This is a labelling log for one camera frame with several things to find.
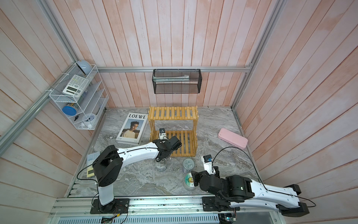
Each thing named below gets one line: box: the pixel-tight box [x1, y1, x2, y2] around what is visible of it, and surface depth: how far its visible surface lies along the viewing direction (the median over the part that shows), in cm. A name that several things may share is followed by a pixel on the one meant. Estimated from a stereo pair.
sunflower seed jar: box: [183, 171, 197, 192], surface depth 76 cm
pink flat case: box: [217, 127, 249, 150], surface depth 101 cm
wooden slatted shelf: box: [148, 105, 200, 158], surface depth 84 cm
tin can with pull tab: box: [182, 158, 195, 174], surface depth 82 cm
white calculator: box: [61, 74, 90, 98], surface depth 77 cm
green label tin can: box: [155, 157, 168, 173], surface depth 84 cm
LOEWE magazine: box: [115, 112, 149, 146], surface depth 103 cm
